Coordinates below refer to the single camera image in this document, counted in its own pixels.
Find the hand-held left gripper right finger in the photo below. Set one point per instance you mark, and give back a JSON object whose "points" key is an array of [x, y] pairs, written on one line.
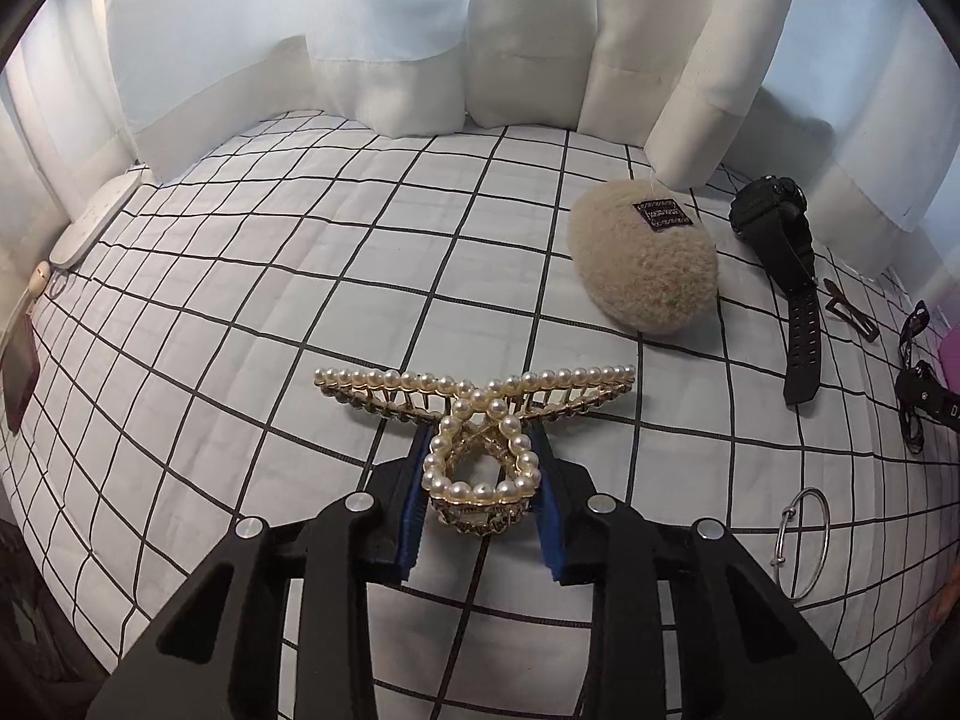
{"points": [[550, 517]]}

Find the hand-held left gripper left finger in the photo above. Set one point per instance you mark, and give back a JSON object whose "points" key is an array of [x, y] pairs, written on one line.
{"points": [[415, 510]]}

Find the pearl hair claw clip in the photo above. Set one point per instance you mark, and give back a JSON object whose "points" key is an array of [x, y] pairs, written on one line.
{"points": [[475, 440]]}

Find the brown rectangular hair clip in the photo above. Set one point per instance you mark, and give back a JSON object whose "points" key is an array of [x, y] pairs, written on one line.
{"points": [[850, 309]]}

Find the checkered white bedsheet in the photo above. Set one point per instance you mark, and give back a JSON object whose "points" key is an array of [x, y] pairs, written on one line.
{"points": [[450, 360]]}

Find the black digital wristwatch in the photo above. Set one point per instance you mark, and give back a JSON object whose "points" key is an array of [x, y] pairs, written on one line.
{"points": [[784, 270]]}

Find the beige fluffy pouch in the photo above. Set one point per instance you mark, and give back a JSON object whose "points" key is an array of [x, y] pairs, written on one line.
{"points": [[642, 256]]}

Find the white power strip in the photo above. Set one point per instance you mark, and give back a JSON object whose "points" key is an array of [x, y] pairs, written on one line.
{"points": [[96, 220]]}

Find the white curtain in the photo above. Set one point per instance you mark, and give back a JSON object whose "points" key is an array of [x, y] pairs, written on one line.
{"points": [[480, 37]]}

